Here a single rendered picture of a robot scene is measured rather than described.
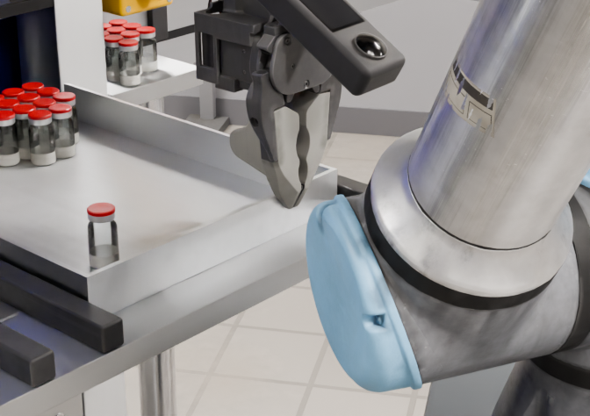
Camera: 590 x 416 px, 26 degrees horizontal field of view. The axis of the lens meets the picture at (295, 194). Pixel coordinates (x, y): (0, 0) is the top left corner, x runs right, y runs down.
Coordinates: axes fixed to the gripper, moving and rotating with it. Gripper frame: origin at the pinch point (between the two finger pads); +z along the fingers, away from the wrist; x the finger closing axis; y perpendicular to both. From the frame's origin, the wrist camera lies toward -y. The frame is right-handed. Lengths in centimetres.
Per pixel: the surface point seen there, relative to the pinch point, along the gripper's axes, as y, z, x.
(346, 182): 1.1, 1.5, -7.1
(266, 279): -2.9, 3.8, 6.8
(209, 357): 102, 91, -87
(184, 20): 48, 1, -34
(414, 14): 149, 54, -216
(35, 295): 4.0, 1.5, 22.1
